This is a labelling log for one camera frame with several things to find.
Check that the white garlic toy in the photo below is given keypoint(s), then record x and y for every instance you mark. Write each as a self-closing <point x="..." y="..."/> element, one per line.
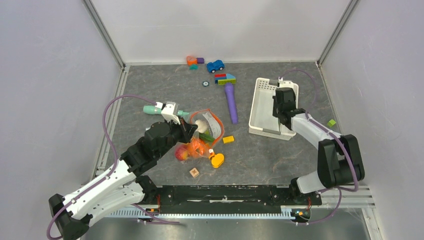
<point x="202" y="126"/>

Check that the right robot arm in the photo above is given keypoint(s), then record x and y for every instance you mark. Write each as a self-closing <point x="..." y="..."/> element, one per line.
<point x="339" y="160"/>

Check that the clear zip bag orange zipper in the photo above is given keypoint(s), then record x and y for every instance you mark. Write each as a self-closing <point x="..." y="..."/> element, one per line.
<point x="210" y="130"/>

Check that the small round badge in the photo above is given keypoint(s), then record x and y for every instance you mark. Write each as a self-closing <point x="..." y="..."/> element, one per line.
<point x="206" y="84"/>

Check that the red apple toy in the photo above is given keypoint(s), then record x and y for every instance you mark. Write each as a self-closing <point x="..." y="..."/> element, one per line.
<point x="181" y="153"/>

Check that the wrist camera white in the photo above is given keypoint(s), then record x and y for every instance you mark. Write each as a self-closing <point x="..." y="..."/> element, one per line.
<point x="169" y="111"/>
<point x="282" y="83"/>

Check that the blue toy car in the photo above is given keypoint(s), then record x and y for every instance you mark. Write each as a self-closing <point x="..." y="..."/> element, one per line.
<point x="214" y="66"/>

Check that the yellow brick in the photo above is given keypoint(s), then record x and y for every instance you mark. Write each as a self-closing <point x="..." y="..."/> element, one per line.
<point x="228" y="139"/>

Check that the teal small block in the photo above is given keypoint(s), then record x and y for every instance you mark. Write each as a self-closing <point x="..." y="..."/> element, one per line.
<point x="193" y="67"/>

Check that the multicolour brick stack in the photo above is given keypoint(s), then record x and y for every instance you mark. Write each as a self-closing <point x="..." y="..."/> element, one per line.
<point x="222" y="79"/>

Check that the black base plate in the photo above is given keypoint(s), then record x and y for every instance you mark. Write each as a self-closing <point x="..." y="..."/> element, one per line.
<point x="225" y="199"/>

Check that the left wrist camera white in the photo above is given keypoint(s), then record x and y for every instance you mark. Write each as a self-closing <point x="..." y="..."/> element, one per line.
<point x="169" y="111"/>

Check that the orange oval block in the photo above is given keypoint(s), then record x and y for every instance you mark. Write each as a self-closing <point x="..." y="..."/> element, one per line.
<point x="217" y="160"/>

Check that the small green cube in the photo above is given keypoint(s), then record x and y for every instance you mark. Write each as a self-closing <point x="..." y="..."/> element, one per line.
<point x="331" y="123"/>

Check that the wooden cube with X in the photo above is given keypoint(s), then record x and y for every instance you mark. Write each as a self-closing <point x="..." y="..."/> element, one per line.
<point x="194" y="172"/>

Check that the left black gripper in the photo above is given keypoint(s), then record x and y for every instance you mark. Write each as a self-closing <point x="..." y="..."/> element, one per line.
<point x="187" y="131"/>

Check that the orange pumpkin toy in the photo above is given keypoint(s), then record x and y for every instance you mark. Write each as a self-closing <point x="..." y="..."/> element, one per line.
<point x="197" y="148"/>

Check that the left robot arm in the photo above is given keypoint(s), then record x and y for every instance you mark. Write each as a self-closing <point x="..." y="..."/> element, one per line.
<point x="123" y="184"/>

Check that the long green cucumber toy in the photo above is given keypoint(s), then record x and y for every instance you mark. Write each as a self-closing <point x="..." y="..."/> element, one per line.
<point x="206" y="138"/>

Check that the white plastic basket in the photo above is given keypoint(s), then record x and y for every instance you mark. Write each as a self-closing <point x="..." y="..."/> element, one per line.
<point x="261" y="119"/>

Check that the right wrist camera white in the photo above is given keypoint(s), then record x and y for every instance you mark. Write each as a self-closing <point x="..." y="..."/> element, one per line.
<point x="282" y="83"/>

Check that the purple small block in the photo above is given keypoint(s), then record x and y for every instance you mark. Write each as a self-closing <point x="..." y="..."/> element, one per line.
<point x="200" y="60"/>

